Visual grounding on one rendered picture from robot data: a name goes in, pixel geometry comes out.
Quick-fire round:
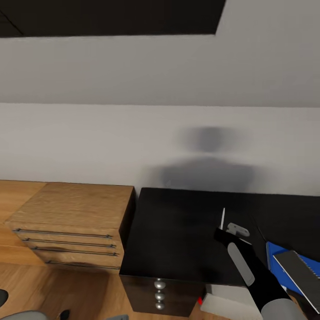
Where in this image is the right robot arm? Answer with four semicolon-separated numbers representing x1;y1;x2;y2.
213;223;308;320

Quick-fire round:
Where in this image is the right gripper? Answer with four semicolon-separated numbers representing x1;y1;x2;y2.
213;228;235;246

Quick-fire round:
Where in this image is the swivel chair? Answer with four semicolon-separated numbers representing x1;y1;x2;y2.
0;289;70;320

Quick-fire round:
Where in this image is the notebook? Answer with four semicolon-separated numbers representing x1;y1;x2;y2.
273;250;320;313

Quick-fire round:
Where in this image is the folder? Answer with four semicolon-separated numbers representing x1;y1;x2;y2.
266;242;320;305

